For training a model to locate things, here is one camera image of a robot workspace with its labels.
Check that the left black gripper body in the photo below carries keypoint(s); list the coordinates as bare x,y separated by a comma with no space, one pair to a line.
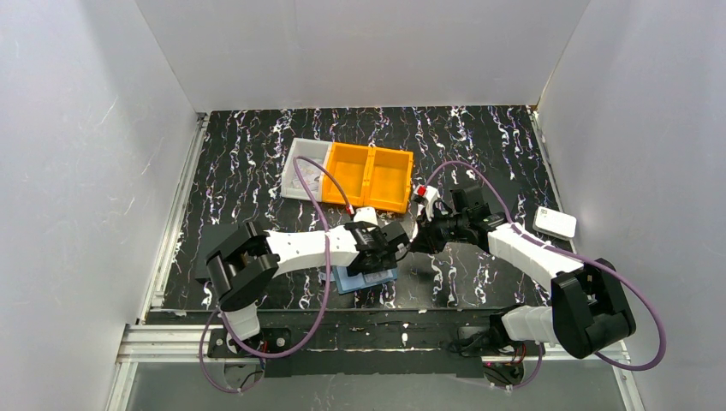
383,249

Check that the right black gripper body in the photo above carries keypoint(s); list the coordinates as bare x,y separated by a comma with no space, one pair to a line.
433,231

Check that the blue card holder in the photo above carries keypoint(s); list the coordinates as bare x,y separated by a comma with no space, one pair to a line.
348,284

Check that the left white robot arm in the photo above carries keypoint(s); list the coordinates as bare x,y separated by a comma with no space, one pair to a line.
243,259

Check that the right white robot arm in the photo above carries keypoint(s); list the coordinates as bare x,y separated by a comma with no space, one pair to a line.
588,309

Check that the right orange bin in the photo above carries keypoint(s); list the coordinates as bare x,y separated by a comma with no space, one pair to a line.
387,184

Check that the orange bin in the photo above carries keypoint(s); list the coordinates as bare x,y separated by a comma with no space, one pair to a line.
348,164
387,184

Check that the left orange bin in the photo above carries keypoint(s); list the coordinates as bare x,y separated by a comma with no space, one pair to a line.
348,164

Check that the white plastic bin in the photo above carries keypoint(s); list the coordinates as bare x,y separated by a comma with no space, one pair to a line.
316,150

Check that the white box with label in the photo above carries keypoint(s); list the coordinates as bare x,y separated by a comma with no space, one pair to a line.
555,223

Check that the black flat box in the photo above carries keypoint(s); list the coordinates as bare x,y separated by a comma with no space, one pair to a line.
212,235

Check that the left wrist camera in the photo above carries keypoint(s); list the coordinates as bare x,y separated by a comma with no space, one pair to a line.
366,214

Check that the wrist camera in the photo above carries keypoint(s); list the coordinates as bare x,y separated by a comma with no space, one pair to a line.
366,214
425,198

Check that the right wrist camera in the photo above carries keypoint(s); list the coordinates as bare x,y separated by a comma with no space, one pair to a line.
425,198

